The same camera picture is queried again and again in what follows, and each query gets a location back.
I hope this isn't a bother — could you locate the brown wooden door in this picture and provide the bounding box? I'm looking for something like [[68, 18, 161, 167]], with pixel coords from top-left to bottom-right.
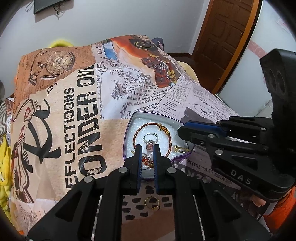
[[192, 0, 255, 93]]

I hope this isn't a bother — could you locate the yellow cloth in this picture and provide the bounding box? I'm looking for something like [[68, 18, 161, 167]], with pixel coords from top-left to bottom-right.
[[0, 134, 15, 210]]

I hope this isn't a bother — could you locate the small black wall monitor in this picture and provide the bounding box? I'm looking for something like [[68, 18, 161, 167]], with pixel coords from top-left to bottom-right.
[[33, 0, 71, 15]]

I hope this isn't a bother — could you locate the clear bangle with red beads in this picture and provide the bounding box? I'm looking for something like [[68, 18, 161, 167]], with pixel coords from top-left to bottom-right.
[[142, 152, 155, 170]]

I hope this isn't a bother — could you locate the yellow plastic seat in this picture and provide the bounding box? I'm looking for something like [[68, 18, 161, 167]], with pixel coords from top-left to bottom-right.
[[50, 39, 75, 48]]

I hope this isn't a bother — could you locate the white wardrobe door with hearts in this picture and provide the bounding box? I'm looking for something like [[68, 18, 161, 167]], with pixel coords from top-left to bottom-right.
[[218, 0, 296, 117]]

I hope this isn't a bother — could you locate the pale yellow bedsheet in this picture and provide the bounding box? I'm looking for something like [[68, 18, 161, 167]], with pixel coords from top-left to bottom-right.
[[180, 61, 200, 84]]

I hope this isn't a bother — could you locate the printed blanket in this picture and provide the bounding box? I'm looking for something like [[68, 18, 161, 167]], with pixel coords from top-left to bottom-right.
[[10, 35, 243, 241]]

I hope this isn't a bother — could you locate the dark blue backpack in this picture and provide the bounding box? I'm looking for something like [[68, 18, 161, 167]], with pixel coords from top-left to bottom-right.
[[151, 37, 166, 50]]

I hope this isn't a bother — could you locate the person's right hand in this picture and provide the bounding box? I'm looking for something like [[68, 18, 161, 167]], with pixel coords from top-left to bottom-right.
[[251, 194, 269, 208]]

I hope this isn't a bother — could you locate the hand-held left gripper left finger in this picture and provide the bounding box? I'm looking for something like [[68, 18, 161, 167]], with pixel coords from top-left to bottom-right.
[[27, 144, 142, 241]]

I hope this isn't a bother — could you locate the red rope bracelet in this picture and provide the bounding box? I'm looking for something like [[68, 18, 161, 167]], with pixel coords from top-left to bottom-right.
[[133, 123, 173, 158]]

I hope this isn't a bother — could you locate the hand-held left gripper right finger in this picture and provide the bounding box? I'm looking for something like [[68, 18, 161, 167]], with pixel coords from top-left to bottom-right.
[[153, 144, 270, 241]]

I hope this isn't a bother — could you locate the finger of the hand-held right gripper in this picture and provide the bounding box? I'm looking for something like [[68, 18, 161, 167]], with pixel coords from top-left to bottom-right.
[[184, 116, 275, 140], [177, 125, 232, 153]]

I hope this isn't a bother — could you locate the purple heart-shaped tin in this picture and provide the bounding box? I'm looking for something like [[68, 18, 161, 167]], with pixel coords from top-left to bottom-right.
[[123, 112, 197, 181]]

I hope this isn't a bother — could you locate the silver ring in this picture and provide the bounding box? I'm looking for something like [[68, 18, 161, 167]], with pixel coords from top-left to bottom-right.
[[143, 133, 159, 152]]

